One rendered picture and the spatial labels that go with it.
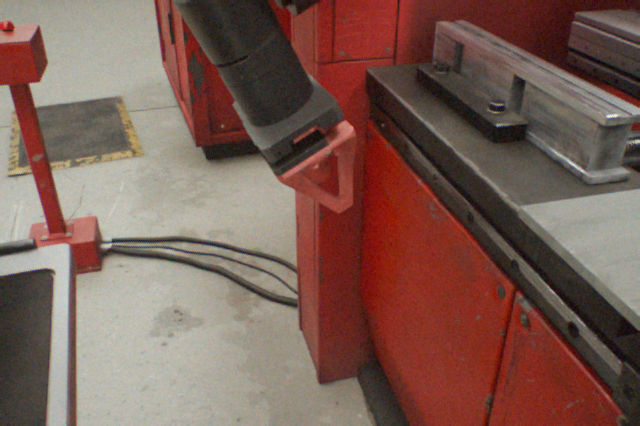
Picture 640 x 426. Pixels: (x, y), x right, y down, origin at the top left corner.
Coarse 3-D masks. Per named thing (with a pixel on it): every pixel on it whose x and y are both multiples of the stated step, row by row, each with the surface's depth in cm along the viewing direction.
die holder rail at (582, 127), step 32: (448, 32) 110; (480, 32) 107; (480, 64) 100; (512, 64) 91; (544, 64) 91; (512, 96) 93; (544, 96) 85; (576, 96) 79; (608, 96) 79; (544, 128) 86; (576, 128) 79; (608, 128) 76; (576, 160) 80; (608, 160) 78
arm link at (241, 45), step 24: (192, 0) 38; (216, 0) 38; (240, 0) 39; (264, 0) 41; (288, 0) 41; (192, 24) 40; (216, 24) 39; (240, 24) 40; (264, 24) 41; (216, 48) 41; (240, 48) 40
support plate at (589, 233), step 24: (624, 192) 50; (528, 216) 47; (552, 216) 47; (576, 216) 47; (600, 216) 47; (624, 216) 47; (552, 240) 44; (576, 240) 44; (600, 240) 44; (624, 240) 44; (576, 264) 42; (600, 264) 41; (624, 264) 41; (600, 288) 40; (624, 288) 39; (624, 312) 38
